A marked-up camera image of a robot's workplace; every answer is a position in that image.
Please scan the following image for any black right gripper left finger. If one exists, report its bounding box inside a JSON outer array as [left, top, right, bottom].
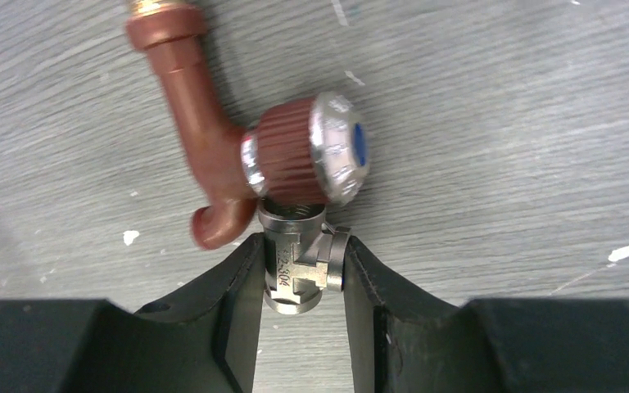
[[0, 233, 265, 392]]

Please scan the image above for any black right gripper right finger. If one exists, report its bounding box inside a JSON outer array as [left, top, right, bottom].
[[343, 237, 629, 392]]

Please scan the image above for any steel tee pipe fitting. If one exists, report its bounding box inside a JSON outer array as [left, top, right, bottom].
[[257, 198, 351, 315]]

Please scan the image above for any brown water faucet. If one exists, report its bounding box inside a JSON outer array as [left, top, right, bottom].
[[125, 1, 371, 250]]

